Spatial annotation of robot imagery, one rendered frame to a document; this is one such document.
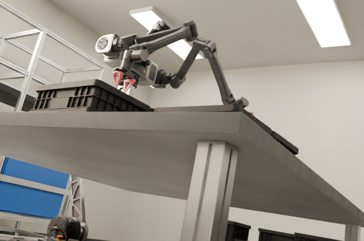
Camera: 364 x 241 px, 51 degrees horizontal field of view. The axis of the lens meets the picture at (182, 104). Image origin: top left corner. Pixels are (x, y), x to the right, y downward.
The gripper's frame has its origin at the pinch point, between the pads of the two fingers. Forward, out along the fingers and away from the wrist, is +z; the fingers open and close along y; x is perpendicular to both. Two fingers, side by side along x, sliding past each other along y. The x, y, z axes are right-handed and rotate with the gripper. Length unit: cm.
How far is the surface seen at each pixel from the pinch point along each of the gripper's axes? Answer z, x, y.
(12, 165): 38, 184, 58
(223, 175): 46, -101, -55
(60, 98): 19.9, -11.5, -36.8
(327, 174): -30, 4, 327
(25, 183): 50, 183, 75
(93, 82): 14.5, -29.4, -37.1
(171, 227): 63, 199, 312
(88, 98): 20.4, -27.5, -36.0
